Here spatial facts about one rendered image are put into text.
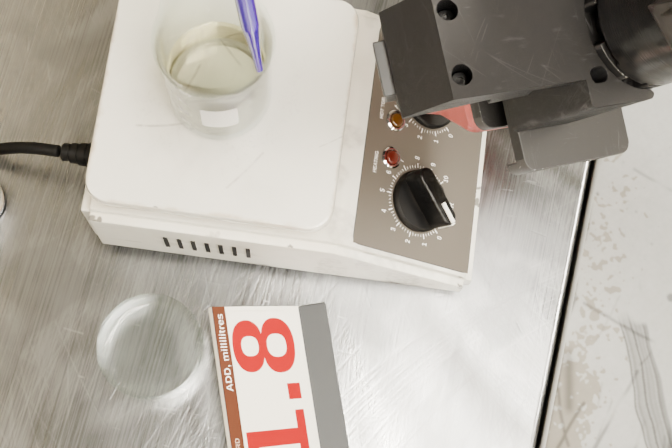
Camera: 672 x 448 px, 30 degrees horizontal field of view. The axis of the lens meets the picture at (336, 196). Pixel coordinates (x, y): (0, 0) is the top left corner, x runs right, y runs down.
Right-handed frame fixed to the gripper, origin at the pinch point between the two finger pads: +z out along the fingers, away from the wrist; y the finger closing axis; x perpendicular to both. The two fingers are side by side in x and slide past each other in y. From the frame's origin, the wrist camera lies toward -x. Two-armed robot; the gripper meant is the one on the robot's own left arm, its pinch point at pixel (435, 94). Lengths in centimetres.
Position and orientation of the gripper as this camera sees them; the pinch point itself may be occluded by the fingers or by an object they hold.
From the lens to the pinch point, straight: 64.4
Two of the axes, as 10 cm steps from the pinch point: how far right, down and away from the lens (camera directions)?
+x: 8.2, -1.6, 5.4
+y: 2.1, 9.8, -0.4
